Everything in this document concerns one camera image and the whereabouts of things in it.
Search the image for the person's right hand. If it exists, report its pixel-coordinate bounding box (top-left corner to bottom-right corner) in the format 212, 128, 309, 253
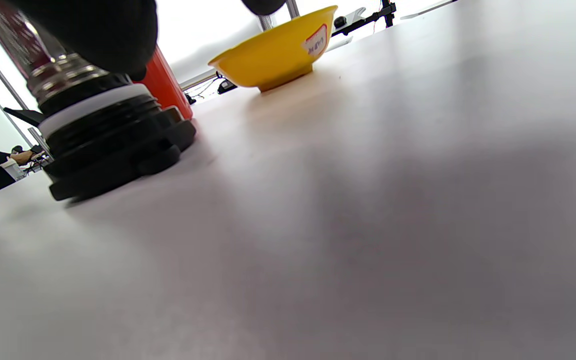
13, 0, 289, 82

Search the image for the orange hot water kettle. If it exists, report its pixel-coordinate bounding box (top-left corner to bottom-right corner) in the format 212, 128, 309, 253
133, 45, 194, 121

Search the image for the black kettle lid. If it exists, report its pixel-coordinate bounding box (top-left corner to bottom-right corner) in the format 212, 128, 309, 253
0, 0, 198, 203

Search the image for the yellow bowl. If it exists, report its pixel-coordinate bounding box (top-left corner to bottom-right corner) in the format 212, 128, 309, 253
208, 5, 339, 93

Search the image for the aluminium frame post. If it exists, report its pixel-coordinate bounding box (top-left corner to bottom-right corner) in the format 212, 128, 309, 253
0, 35, 52, 157

